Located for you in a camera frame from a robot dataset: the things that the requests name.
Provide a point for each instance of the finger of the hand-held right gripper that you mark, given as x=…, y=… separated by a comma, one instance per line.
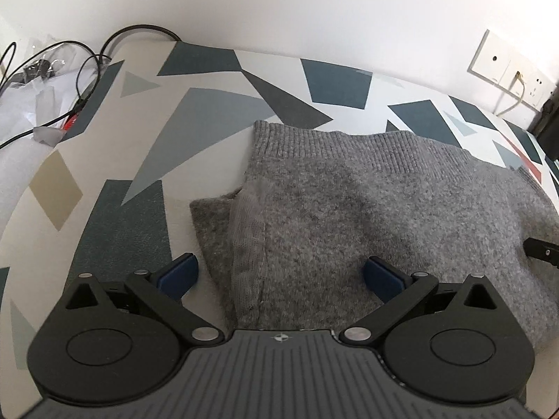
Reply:
x=543, y=252

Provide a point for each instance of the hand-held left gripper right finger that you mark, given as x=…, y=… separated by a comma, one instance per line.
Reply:
x=384, y=277

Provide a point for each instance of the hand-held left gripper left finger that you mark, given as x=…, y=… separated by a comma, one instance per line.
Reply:
x=177, y=273

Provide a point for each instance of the grey knit sweater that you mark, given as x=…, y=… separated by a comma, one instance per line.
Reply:
x=371, y=196

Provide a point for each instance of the black side cabinet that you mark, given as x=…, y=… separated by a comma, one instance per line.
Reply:
x=548, y=128

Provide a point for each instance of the geometric patterned desk mat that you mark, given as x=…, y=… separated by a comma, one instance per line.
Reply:
x=196, y=109

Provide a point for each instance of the white wall socket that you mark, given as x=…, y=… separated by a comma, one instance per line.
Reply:
x=502, y=59

